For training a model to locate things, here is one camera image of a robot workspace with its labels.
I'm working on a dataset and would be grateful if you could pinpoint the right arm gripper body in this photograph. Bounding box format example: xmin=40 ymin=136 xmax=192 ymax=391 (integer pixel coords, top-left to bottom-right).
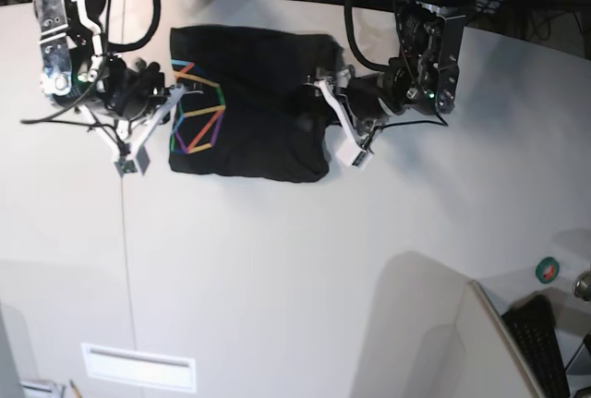
xmin=85 ymin=58 xmax=169 ymax=125

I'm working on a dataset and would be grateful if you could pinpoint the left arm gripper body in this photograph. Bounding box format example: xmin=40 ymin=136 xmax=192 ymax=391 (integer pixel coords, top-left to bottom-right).
xmin=332 ymin=66 xmax=412 ymax=138

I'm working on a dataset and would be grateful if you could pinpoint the black t-shirt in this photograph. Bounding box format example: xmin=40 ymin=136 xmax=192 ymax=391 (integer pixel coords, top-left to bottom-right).
xmin=168 ymin=25 xmax=343 ymax=183

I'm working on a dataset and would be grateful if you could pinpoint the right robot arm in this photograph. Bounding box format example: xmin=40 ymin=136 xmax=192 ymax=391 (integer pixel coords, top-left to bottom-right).
xmin=27 ymin=0 xmax=188 ymax=175

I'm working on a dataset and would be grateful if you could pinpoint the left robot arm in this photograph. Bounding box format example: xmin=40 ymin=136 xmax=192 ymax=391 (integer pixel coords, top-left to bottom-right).
xmin=313 ymin=0 xmax=476 ymax=168

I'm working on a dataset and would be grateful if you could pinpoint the green tape roll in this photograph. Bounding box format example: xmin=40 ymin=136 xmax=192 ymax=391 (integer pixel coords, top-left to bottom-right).
xmin=535 ymin=257 xmax=561 ymax=284

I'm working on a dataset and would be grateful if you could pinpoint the black keyboard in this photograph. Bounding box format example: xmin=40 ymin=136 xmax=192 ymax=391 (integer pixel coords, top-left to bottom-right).
xmin=501 ymin=295 xmax=571 ymax=398

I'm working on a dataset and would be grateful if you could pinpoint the white partition panel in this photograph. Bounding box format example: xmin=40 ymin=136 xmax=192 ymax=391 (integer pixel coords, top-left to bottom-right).
xmin=359 ymin=249 xmax=550 ymax=398

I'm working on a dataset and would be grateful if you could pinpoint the silver round knob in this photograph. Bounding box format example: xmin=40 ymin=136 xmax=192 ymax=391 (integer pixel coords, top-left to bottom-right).
xmin=573 ymin=271 xmax=591 ymax=302

